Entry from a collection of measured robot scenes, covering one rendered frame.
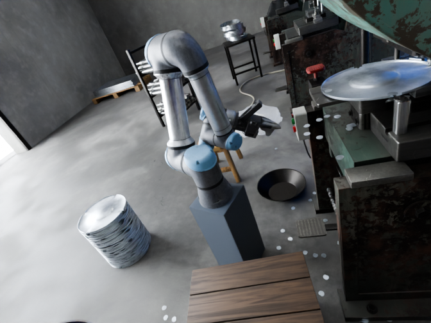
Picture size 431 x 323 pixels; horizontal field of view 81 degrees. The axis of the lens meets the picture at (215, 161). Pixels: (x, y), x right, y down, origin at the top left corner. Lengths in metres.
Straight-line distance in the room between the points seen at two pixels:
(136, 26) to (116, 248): 7.03
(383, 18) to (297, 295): 0.73
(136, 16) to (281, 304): 7.70
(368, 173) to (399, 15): 0.47
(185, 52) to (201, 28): 6.70
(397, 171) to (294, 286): 0.44
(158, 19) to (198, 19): 1.07
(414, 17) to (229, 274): 0.82
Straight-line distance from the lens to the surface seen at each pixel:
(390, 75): 0.91
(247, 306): 0.88
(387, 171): 0.77
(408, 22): 0.37
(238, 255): 1.18
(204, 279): 0.97
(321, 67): 1.18
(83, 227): 1.62
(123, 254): 1.63
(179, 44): 0.89
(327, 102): 0.82
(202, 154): 0.93
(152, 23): 7.89
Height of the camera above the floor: 1.13
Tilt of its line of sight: 32 degrees down
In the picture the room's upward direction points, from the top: 21 degrees counter-clockwise
